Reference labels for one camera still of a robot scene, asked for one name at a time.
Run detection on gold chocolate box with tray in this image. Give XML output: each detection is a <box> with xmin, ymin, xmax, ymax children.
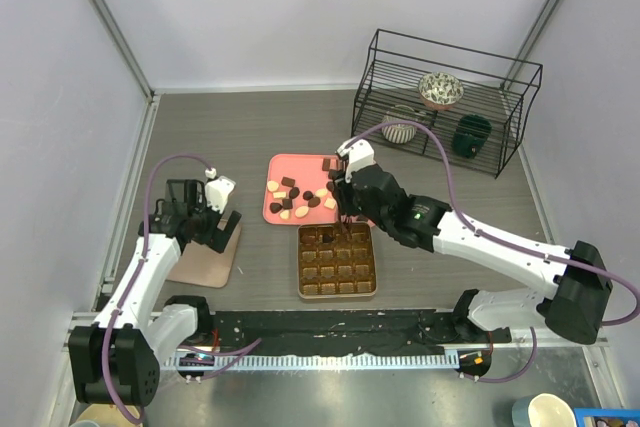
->
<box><xmin>297</xmin><ymin>222</ymin><xmax>377</xmax><ymax>301</ymax></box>

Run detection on metal tongs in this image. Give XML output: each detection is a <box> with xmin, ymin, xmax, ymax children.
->
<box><xmin>339</xmin><ymin>215</ymin><xmax>351</xmax><ymax>238</ymax></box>

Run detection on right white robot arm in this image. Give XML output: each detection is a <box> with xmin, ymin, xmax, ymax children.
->
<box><xmin>329</xmin><ymin>164</ymin><xmax>613</xmax><ymax>345</ymax></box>

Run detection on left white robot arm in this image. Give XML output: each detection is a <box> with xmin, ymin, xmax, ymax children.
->
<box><xmin>67</xmin><ymin>176</ymin><xmax>241</xmax><ymax>407</ymax></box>

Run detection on brown leaf chocolate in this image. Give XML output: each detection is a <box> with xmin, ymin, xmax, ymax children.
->
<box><xmin>308</xmin><ymin>197</ymin><xmax>321</xmax><ymax>208</ymax></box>

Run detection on brown rectangular chocolate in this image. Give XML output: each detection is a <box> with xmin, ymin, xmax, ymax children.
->
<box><xmin>281</xmin><ymin>177</ymin><xmax>295</xmax><ymax>187</ymax></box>

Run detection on white oval chocolate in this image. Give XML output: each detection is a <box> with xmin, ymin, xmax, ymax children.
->
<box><xmin>295</xmin><ymin>205</ymin><xmax>309</xmax><ymax>218</ymax></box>

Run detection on rose gold tin lid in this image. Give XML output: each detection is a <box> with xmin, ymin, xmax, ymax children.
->
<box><xmin>167</xmin><ymin>224</ymin><xmax>242</xmax><ymax>289</ymax></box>

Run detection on striped ceramic cup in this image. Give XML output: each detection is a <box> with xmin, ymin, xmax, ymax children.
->
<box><xmin>381</xmin><ymin>104</ymin><xmax>423</xmax><ymax>145</ymax></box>

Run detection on pink plastic tray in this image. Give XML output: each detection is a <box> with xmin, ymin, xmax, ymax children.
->
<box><xmin>262</xmin><ymin>153</ymin><xmax>338</xmax><ymax>226</ymax></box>

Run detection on dark green mug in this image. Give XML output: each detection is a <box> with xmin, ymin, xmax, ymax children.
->
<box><xmin>452</xmin><ymin>115</ymin><xmax>492</xmax><ymax>159</ymax></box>

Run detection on floral ceramic bowl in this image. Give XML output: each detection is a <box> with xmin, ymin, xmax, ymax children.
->
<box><xmin>418</xmin><ymin>72</ymin><xmax>464</xmax><ymax>110</ymax></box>

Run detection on beige plate bottom left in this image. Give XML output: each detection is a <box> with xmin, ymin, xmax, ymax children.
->
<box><xmin>70</xmin><ymin>404</ymin><xmax>134</xmax><ymax>427</ymax></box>

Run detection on white bowl bottom right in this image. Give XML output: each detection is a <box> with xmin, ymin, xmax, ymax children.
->
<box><xmin>511</xmin><ymin>393</ymin><xmax>577</xmax><ymax>427</ymax></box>

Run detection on blue box corner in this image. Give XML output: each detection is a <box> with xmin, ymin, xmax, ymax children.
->
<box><xmin>574</xmin><ymin>408</ymin><xmax>640</xmax><ymax>427</ymax></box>

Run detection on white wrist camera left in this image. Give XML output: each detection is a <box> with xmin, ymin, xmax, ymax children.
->
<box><xmin>204</xmin><ymin>167</ymin><xmax>236</xmax><ymax>214</ymax></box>

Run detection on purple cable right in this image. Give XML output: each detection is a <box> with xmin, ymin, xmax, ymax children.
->
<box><xmin>344</xmin><ymin>122</ymin><xmax>640</xmax><ymax>383</ymax></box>

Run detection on purple cable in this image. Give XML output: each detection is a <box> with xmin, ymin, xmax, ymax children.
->
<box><xmin>344</xmin><ymin>122</ymin><xmax>640</xmax><ymax>383</ymax></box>
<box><xmin>101</xmin><ymin>154</ymin><xmax>264</xmax><ymax>423</ymax></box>

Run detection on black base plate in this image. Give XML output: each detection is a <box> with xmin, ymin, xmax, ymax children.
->
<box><xmin>212</xmin><ymin>309</ymin><xmax>512</xmax><ymax>357</ymax></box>

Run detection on black wire rack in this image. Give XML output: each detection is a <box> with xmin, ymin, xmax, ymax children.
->
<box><xmin>351</xmin><ymin>28</ymin><xmax>543</xmax><ymax>177</ymax></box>

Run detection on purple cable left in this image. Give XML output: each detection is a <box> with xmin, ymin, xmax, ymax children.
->
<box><xmin>101</xmin><ymin>154</ymin><xmax>264</xmax><ymax>423</ymax></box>

